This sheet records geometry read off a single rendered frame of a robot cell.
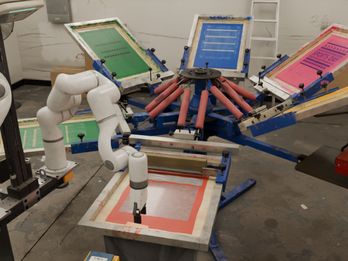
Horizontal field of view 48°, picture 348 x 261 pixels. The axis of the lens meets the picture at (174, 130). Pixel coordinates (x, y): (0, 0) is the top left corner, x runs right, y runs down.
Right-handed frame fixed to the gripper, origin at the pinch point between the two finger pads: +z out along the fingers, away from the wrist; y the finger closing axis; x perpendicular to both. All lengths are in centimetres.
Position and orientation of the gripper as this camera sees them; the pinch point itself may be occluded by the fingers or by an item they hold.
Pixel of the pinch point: (140, 215)
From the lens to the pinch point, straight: 168.4
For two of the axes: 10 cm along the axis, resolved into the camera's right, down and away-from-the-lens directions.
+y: -2.4, 3.9, -8.9
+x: 9.7, 1.0, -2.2
